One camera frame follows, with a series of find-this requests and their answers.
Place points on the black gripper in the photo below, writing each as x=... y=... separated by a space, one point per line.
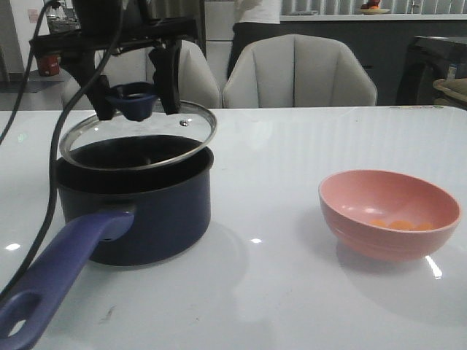
x=100 y=22

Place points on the glass lid with blue knob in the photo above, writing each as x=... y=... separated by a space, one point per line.
x=141 y=135

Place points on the dark blue saucepan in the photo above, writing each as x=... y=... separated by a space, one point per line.
x=120 y=218

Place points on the pink bowl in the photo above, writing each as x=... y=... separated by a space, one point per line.
x=349 y=200

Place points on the orange ham slices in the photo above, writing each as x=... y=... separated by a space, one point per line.
x=402 y=225

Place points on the left beige chair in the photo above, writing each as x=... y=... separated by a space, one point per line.
x=196 y=82

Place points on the beige chair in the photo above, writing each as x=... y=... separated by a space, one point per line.
x=196 y=82
x=296 y=70

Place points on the red bin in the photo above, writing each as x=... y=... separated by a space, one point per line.
x=48 y=65

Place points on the white cabinet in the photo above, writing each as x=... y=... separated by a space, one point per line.
x=219 y=22

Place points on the person in white shirt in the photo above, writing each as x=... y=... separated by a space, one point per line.
x=254 y=20

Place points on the right beige chair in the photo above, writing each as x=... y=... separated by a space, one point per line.
x=296 y=70

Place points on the fruit plate on counter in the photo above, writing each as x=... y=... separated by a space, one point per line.
x=372 y=7

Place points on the grey counter with white top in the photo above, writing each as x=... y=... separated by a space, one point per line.
x=380 y=42

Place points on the dark appliance at right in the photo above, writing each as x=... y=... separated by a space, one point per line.
x=429 y=58

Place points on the beige cushion at right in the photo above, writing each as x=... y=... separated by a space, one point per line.
x=450 y=92

